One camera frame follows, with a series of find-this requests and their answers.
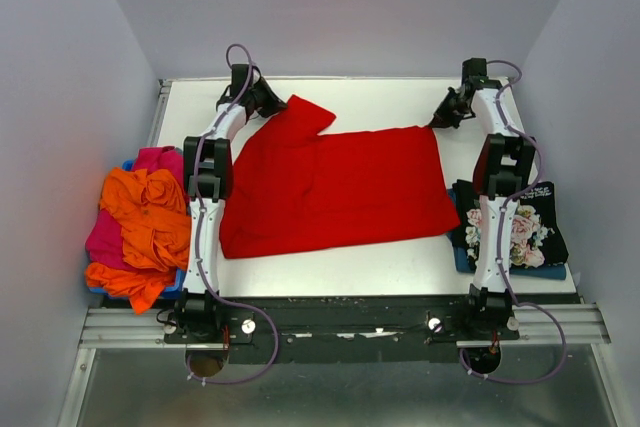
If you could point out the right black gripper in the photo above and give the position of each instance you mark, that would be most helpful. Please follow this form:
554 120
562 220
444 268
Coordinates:
441 119

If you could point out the red t shirt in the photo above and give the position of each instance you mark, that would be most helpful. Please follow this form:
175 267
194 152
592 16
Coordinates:
298 188

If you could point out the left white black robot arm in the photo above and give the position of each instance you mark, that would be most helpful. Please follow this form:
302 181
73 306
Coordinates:
209 180

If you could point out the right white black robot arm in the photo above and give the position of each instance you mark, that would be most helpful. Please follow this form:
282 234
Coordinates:
501 175

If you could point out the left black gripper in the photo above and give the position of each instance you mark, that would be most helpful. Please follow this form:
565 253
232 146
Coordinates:
273 104

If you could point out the black floral folded t shirt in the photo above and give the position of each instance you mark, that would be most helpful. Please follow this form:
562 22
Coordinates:
540 227

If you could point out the pink t shirt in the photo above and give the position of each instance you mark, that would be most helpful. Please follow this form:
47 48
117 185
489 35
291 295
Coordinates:
105 242

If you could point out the orange t shirt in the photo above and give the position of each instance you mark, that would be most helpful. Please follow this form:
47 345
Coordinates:
145 217

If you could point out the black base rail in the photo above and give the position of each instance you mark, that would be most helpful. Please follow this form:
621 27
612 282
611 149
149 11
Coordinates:
334 329

